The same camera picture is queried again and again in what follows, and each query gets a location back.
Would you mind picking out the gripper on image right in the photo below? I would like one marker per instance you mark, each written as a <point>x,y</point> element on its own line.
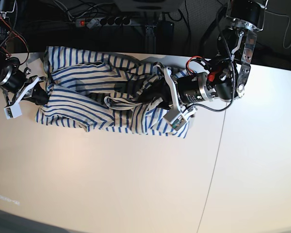
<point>183,93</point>

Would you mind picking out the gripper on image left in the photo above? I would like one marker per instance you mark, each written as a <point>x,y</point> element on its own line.
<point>13,80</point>

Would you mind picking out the blue white striped T-shirt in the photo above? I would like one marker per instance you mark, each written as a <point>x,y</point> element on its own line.
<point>94,90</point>

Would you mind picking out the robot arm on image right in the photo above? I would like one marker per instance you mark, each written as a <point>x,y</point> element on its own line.
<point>224,76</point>

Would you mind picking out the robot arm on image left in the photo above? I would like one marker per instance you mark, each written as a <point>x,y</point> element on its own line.
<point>8,20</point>

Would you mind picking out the aluminium profile stand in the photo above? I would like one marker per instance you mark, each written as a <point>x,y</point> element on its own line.
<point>157,38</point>

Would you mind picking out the grey box under table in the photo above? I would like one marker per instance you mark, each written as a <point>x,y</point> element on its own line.
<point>148,5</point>

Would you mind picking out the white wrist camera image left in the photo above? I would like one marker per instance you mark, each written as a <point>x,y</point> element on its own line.
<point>13,110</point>

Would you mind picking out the black power strip red switch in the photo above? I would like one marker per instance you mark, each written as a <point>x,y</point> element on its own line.
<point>102,22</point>

